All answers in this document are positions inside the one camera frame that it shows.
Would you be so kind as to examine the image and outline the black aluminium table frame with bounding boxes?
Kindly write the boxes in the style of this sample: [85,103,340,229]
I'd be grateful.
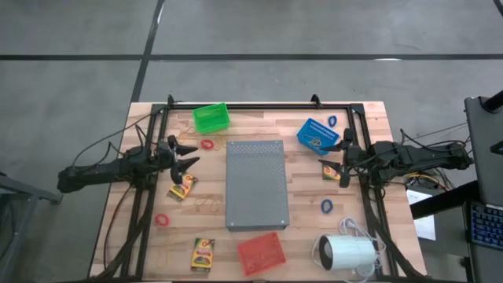
[89,95,428,283]

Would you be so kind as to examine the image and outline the backlit keyboard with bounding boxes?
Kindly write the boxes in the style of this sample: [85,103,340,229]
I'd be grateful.
[469,200,503,252]

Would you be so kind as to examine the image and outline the yellow and black cable bundle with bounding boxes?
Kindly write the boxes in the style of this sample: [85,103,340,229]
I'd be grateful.
[392,123,472,193]

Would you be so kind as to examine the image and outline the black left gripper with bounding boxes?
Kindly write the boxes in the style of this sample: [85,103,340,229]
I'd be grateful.
[152,134,201,186]

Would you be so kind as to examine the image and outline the white cable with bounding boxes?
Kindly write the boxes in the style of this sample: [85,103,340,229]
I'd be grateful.
[311,217,388,283]

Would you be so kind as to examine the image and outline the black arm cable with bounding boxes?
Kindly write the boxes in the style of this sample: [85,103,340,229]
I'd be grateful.
[72,112,168,168]
[398,127,472,153]

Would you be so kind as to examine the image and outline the green plastic basket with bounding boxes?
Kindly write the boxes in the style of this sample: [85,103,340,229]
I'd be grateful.
[192,102,231,134]

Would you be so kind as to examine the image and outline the blue plastic basket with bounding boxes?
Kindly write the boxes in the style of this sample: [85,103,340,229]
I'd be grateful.
[296,117,340,155]

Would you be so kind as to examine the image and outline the grey perforated metal stand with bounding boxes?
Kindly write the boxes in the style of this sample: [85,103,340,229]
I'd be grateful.
[225,140,291,232]

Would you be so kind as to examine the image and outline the black pole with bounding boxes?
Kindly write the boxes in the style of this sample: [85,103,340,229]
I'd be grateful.
[482,89,503,114]

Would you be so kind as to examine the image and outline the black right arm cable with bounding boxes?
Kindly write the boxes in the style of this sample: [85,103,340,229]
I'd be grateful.
[398,127,472,153]

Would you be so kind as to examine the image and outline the white paper sheet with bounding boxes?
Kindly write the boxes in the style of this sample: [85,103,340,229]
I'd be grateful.
[406,189,438,242]

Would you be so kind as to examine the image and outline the yellow Crayola crayon box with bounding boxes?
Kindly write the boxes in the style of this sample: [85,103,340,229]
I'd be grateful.
[167,173,199,202]
[190,237,216,274]
[321,164,342,182]

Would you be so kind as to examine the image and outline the grey metal side table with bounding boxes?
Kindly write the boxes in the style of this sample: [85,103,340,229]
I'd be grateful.
[0,171,64,283]

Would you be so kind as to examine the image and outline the red plastic basket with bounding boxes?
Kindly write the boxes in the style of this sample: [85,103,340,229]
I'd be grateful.
[237,231,287,277]

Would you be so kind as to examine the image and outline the brown cable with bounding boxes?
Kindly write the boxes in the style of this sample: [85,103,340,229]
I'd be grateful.
[102,183,134,272]

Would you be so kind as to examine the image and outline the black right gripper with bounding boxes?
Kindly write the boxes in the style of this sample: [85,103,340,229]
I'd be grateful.
[317,127,370,189]

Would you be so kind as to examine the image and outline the white cylindrical camera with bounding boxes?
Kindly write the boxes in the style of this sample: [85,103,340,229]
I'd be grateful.
[318,234,377,281]

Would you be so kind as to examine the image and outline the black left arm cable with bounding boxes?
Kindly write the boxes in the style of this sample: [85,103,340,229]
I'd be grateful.
[72,112,168,168]

